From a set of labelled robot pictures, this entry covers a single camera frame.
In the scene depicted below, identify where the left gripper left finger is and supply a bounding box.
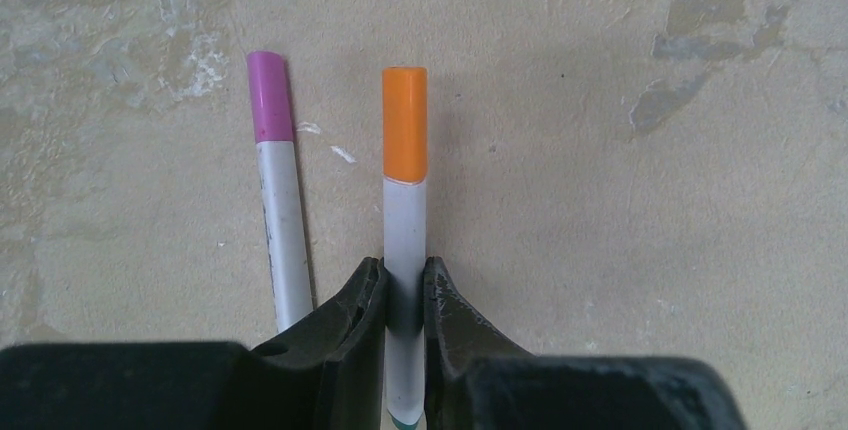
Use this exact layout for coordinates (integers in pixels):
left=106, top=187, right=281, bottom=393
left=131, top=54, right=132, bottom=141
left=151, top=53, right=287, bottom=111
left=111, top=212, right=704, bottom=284
left=1, top=258, right=388, bottom=429

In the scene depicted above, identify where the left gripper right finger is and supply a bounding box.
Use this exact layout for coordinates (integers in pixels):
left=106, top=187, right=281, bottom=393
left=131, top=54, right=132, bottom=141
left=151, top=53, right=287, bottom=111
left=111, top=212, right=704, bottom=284
left=423, top=257, right=747, bottom=429

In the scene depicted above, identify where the white pen brown tip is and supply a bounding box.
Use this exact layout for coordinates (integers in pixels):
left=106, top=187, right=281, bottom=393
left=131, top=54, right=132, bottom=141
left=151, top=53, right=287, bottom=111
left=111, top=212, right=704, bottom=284
left=256, top=141, right=313, bottom=333

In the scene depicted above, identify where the pink pen cap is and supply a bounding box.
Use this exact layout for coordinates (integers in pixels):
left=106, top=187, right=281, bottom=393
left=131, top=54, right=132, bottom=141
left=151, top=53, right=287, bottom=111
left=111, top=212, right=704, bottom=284
left=246, top=51, right=295, bottom=143

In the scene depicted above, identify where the orange pen cap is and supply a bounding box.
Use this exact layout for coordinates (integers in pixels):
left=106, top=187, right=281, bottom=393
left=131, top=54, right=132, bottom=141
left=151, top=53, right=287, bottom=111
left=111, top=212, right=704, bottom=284
left=382, top=67, right=428, bottom=184

